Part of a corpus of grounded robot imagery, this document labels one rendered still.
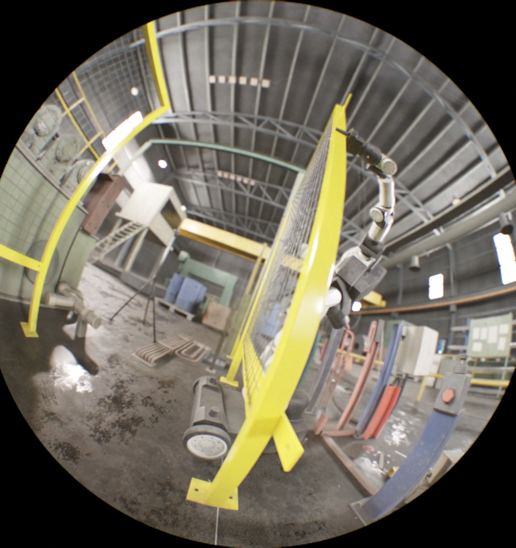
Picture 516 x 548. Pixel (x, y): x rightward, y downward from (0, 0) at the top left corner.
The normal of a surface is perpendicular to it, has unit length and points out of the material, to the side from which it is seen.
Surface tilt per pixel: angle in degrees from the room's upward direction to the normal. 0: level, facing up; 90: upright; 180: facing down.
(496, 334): 90
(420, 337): 90
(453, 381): 90
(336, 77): 173
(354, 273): 82
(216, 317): 90
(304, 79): 173
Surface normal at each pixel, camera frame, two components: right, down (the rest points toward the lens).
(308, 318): 0.10, -0.22
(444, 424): -0.93, -0.36
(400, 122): -0.45, 0.86
